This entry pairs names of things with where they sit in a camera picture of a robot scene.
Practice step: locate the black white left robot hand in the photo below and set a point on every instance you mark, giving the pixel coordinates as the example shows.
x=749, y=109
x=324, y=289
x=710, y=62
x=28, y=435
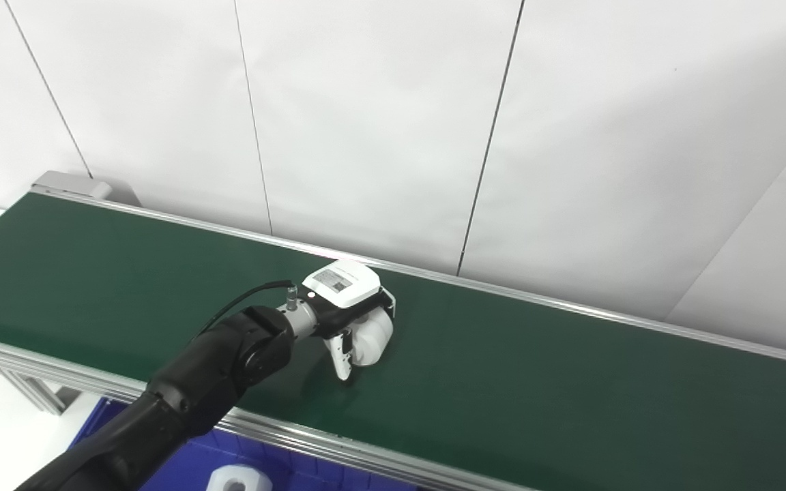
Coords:
x=342, y=286

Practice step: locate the white plastic part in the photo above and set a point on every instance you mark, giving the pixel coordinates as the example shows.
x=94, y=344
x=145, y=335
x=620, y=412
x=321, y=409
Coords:
x=253, y=481
x=374, y=337

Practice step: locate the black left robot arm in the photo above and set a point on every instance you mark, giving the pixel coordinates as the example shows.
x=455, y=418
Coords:
x=215, y=375

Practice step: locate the green conveyor belt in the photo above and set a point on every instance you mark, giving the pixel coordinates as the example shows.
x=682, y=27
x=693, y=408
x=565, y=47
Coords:
x=570, y=382
x=338, y=450

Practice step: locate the blue plastic bin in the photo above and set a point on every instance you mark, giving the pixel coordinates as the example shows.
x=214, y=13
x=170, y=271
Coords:
x=181, y=470

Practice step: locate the grey conveyor motor box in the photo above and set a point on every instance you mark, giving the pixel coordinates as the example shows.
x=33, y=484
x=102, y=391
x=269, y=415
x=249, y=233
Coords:
x=72, y=184

